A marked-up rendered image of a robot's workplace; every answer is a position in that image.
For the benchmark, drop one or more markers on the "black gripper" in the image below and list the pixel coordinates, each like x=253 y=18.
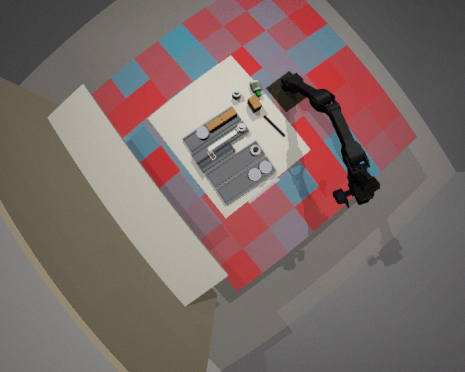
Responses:
x=341 y=197

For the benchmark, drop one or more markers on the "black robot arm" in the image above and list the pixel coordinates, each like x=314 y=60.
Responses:
x=352 y=152

